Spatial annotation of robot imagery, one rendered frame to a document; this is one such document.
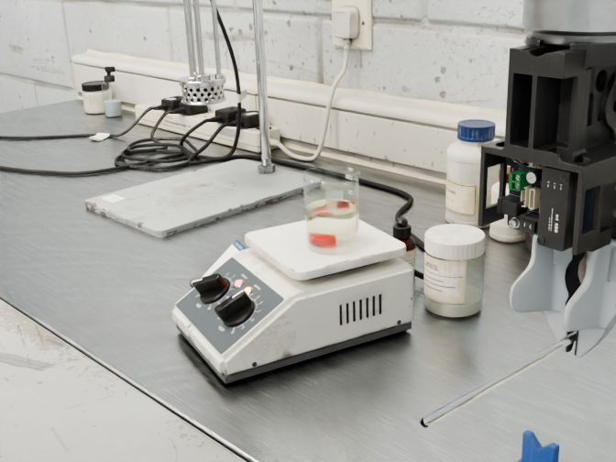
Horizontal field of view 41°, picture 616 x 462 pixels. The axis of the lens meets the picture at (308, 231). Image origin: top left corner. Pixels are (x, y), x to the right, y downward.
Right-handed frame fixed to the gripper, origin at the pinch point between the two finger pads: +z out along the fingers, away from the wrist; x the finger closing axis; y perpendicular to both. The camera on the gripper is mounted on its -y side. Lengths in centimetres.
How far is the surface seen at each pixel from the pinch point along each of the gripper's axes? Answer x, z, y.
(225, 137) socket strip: -95, 8, -35
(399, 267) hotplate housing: -22.0, 3.2, -5.0
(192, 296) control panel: -35.9, 6.4, 9.0
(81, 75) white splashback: -158, 4, -37
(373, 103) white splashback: -66, -1, -44
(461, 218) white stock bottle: -36.8, 8.6, -31.6
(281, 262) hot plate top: -27.1, 1.5, 4.7
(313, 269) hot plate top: -24.0, 1.5, 3.7
